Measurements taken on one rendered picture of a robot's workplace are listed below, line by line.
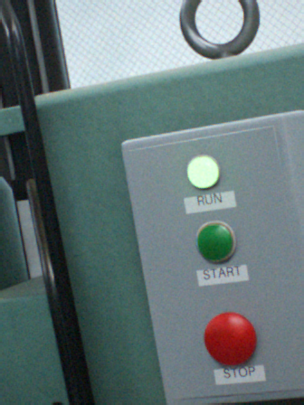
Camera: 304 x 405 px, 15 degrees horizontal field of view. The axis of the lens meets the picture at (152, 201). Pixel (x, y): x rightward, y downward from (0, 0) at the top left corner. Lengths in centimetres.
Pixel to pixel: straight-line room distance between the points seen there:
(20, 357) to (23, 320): 3
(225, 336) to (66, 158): 18
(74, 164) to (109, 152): 3
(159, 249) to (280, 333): 8
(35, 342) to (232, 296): 22
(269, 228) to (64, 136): 17
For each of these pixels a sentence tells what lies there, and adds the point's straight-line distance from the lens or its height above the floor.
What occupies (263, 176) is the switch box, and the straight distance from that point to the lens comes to 63.
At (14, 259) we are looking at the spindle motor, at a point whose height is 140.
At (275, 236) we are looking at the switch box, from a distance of 63.
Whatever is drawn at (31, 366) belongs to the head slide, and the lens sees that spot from 82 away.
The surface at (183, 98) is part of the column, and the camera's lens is 70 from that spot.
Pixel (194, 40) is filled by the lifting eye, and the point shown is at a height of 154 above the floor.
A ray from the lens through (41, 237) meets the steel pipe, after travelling 77.
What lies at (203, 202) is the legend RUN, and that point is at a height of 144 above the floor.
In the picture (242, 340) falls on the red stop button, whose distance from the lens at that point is 64.
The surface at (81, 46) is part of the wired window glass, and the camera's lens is 233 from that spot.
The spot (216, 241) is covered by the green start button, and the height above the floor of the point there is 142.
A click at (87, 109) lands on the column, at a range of 73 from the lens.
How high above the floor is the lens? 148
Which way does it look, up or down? 3 degrees down
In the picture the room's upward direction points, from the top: 10 degrees counter-clockwise
